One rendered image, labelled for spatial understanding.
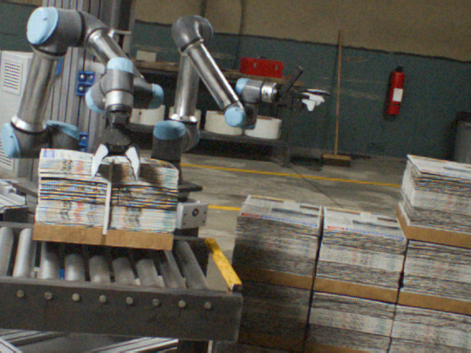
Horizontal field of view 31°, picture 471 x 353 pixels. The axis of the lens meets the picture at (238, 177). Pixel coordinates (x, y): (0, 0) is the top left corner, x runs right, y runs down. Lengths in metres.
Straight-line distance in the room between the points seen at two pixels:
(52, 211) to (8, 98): 1.18
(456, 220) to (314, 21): 6.95
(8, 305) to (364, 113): 8.16
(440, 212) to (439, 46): 7.41
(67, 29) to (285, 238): 1.00
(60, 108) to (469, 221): 1.51
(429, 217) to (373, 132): 7.18
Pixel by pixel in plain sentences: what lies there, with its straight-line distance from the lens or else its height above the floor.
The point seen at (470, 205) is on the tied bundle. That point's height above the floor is 0.98.
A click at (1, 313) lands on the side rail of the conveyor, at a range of 2.16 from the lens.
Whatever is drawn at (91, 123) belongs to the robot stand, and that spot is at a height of 1.03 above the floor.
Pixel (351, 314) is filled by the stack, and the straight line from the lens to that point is 3.02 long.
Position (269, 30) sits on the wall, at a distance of 9.63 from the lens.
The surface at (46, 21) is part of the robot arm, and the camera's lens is 2.73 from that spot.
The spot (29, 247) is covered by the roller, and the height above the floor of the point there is 0.80.
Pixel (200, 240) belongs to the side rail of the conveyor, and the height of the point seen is 0.80.
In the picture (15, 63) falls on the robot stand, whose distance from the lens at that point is 3.43.
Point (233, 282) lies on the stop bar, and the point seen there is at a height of 0.82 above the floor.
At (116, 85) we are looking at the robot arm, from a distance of 2.37.
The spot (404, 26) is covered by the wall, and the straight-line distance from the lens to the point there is 10.11.
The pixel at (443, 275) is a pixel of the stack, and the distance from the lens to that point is 3.01.
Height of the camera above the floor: 1.49
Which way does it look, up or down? 11 degrees down
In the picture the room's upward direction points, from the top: 8 degrees clockwise
